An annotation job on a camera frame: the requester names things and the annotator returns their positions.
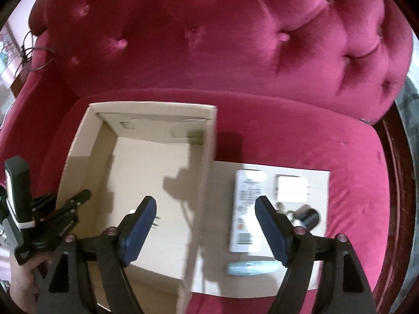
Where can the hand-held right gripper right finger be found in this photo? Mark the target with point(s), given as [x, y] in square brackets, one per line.
[271, 232]

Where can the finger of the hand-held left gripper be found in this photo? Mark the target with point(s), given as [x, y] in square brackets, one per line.
[62, 225]
[70, 201]

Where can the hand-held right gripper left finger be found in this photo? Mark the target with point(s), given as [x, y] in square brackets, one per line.
[140, 232]

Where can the black tape roll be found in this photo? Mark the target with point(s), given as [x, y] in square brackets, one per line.
[307, 217]

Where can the light blue tube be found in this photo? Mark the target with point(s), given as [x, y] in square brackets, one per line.
[252, 267]

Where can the white remote control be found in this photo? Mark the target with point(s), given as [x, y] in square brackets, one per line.
[244, 202]

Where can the white charger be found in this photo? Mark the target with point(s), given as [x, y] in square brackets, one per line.
[291, 188]

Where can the cardboard box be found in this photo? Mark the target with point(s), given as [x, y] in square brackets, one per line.
[147, 157]

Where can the person's left hand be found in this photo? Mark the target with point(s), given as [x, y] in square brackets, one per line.
[23, 284]

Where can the beige paper sheet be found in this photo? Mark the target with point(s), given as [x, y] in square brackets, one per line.
[219, 186]

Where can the grey plaid cloth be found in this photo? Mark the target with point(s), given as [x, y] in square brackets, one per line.
[409, 114]

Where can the red tufted velvet sofa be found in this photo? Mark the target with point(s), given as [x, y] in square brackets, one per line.
[212, 39]

